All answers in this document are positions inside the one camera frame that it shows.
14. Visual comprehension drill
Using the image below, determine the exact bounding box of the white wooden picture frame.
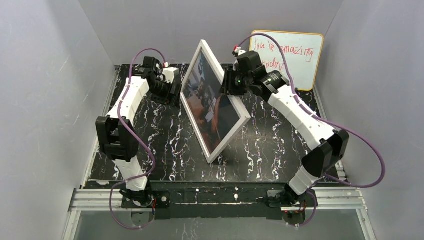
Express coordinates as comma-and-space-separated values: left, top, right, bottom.
180, 39, 251, 164

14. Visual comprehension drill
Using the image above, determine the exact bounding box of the printed photo with white border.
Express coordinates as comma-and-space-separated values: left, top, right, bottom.
183, 51, 240, 154

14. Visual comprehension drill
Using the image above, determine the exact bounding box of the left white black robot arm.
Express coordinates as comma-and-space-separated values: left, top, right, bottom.
95, 56, 182, 207

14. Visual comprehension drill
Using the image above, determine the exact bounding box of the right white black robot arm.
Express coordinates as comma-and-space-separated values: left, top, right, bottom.
220, 47, 350, 206

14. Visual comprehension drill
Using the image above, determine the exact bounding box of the black marble pattern mat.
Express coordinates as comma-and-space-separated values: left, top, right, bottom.
85, 63, 342, 184

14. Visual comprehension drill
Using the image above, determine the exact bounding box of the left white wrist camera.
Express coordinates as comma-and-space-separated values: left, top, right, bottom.
162, 67, 181, 84

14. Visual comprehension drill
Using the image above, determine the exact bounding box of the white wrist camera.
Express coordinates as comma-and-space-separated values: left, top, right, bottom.
162, 67, 181, 84
232, 45, 246, 58

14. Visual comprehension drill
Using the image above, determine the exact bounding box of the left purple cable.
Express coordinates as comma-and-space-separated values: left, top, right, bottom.
108, 48, 168, 230

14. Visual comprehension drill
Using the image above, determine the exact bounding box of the purple cable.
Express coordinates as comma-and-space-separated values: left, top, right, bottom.
233, 32, 387, 227
108, 48, 168, 230

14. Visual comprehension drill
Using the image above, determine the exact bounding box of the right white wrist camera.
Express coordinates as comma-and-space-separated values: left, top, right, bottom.
232, 45, 246, 58

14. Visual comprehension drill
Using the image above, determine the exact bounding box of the aluminium rail base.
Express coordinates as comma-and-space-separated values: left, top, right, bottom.
69, 181, 376, 240

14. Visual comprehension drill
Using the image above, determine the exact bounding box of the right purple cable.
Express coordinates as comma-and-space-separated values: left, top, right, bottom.
233, 32, 387, 227

